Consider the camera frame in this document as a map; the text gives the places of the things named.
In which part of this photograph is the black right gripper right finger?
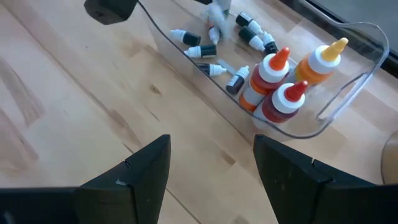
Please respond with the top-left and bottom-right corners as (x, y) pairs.
(253, 134), (398, 224)

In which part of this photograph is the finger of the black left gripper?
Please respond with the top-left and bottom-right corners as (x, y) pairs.
(83, 0), (139, 26)
(194, 0), (233, 12)

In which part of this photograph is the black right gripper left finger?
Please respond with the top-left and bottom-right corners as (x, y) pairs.
(0, 134), (172, 224)

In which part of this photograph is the small white-capped dropper bottle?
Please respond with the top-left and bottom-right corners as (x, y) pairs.
(183, 44), (218, 59)
(261, 30), (280, 56)
(225, 65), (251, 96)
(205, 2), (226, 46)
(238, 26), (266, 52)
(234, 11), (264, 35)
(169, 29), (202, 47)
(197, 62), (228, 77)

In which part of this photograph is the orange-capped food coloring bottle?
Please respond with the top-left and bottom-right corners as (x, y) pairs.
(238, 46), (292, 112)

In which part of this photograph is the red-capped food coloring bottle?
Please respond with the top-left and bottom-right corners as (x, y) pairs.
(252, 80), (309, 130)

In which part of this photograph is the yellow-capped food coloring bottle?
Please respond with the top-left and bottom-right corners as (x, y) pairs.
(294, 37), (349, 86)

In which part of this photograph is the clear plastic bin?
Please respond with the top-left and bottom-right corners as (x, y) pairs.
(136, 0), (391, 140)

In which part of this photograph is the brass dome desk lamp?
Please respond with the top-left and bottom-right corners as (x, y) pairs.
(381, 129), (398, 187)

